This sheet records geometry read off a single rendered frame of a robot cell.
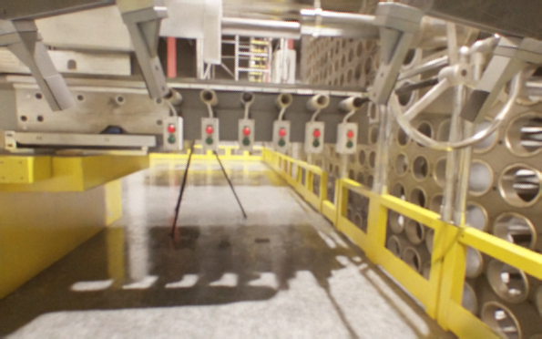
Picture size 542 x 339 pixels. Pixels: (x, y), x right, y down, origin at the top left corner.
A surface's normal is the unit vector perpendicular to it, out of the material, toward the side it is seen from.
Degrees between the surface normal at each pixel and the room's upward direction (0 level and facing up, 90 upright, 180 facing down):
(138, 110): 90
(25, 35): 82
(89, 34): 90
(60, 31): 90
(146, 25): 113
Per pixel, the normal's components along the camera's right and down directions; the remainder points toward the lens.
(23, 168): 0.12, 0.12
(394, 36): 0.07, 0.51
